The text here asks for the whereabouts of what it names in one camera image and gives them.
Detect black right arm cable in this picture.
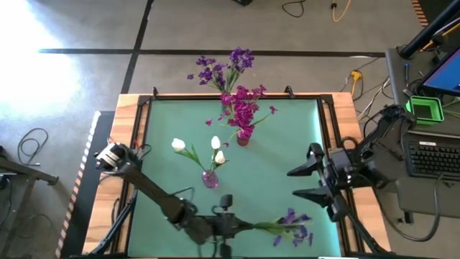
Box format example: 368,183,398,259
380,172,442,242

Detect yellow floor cable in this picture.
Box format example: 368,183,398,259
330,0,352,23

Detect pink ribbed glass vase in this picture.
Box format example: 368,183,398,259
201,169,219,190

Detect black floor cable loop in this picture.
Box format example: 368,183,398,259
17,127,50,167

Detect yellow plug with cable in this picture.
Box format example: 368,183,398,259
344,70,364,98

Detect grey metal stand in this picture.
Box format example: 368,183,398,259
0,145,60,259

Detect green table mat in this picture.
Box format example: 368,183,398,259
127,99,342,258

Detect grey side desk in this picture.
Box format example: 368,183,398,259
385,45,460,136

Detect monitor with blue screen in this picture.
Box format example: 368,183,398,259
418,45,460,98

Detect yellow handled tool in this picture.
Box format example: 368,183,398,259
420,31,460,52

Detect black monitor pole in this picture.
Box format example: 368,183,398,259
399,0,460,60

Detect black floor mat striped edge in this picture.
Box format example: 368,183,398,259
53,110,116,259

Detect black keyboard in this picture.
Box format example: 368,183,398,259
405,141,460,181

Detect green plastic box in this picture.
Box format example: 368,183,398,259
405,95,445,127

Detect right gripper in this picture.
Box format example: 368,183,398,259
286,142,360,223

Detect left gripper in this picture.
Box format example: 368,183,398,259
185,194,254,259

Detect grey keyboard shelf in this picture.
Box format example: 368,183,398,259
390,131,460,219

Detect black aluminium table frame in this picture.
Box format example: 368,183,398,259
88,93,396,259

